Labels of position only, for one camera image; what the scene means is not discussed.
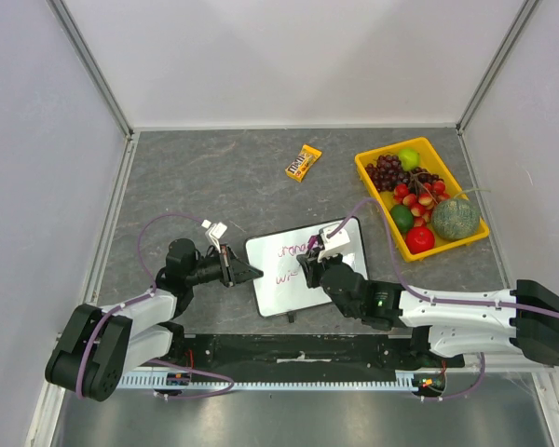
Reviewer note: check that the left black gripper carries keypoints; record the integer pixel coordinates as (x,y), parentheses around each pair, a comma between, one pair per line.
(233,269)

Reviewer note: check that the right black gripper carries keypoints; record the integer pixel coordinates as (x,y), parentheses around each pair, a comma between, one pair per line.
(310,268)

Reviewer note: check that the white whiteboard black frame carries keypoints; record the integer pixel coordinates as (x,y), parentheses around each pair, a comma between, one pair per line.
(283,289)

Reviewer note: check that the pink whiteboard marker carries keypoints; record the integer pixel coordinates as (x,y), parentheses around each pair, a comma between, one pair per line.
(312,242)

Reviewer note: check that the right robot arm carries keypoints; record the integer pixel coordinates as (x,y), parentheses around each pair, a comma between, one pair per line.
(521,320)

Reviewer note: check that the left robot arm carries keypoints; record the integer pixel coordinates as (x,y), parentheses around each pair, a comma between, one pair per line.
(99,345)

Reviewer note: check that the yellow candy packet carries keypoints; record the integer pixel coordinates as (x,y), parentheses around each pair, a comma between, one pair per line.
(299,168)

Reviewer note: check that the dark green lime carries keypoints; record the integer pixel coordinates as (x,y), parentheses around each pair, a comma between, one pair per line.
(402,217)

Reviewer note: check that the red apple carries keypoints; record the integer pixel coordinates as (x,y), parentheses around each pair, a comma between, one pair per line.
(419,239)

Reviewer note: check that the purple grape bunch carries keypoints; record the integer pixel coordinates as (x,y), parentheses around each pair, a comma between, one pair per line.
(386,173)

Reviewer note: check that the yellow plastic tray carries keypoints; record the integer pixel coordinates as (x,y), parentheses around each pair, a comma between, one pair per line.
(430,161)

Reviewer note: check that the light green pear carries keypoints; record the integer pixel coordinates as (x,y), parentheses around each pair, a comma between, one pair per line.
(409,158)

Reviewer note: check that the green netted melon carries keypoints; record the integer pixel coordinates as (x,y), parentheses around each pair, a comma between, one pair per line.
(457,217)

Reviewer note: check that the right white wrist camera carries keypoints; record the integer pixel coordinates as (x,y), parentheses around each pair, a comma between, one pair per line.
(332,241)

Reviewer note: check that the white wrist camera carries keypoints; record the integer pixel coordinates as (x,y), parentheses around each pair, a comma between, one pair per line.
(214,232)
(332,241)

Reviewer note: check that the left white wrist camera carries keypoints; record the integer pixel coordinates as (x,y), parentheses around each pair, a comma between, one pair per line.
(214,232)

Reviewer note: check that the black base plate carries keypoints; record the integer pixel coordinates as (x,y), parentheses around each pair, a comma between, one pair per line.
(305,358)

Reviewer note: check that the slotted cable duct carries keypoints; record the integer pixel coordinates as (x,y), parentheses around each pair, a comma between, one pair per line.
(164,381)

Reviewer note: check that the left aluminium frame post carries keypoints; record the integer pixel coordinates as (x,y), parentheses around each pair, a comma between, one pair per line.
(83,52)

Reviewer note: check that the aluminium frame post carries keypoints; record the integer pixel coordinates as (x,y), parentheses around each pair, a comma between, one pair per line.
(83,52)
(507,44)

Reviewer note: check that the right aluminium frame post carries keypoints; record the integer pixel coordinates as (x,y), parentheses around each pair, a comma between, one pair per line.
(507,44)

